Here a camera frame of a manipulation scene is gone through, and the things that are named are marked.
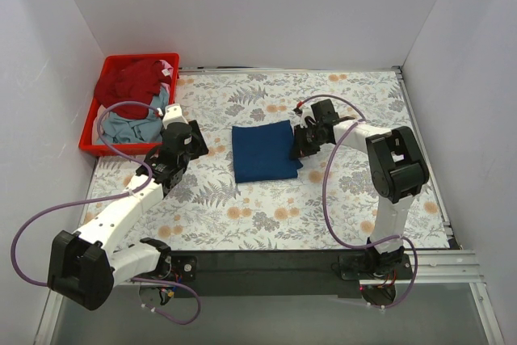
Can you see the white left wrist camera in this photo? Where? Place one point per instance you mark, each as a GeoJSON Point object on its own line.
{"type": "Point", "coordinates": [172, 113]}

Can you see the aluminium frame rail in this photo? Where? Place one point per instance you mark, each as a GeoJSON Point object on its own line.
{"type": "Point", "coordinates": [261, 297]}

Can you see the dark red t-shirt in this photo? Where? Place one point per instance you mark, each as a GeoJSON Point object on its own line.
{"type": "Point", "coordinates": [136, 80]}

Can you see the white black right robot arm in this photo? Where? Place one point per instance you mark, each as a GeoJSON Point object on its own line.
{"type": "Point", "coordinates": [397, 167]}

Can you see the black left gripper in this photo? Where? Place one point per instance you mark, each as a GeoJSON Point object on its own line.
{"type": "Point", "coordinates": [197, 140]}

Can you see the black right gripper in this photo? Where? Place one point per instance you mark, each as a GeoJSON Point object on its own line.
{"type": "Point", "coordinates": [303, 141]}

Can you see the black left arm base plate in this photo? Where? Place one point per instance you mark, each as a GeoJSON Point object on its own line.
{"type": "Point", "coordinates": [179, 267]}

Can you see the blue Mickey Mouse t-shirt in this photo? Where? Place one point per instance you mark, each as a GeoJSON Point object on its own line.
{"type": "Point", "coordinates": [262, 153]}

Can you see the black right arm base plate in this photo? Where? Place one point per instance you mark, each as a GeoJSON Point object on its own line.
{"type": "Point", "coordinates": [370, 265]}

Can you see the light blue t-shirt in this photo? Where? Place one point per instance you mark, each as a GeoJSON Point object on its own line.
{"type": "Point", "coordinates": [118, 130]}

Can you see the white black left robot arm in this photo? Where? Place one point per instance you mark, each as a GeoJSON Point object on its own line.
{"type": "Point", "coordinates": [87, 264]}

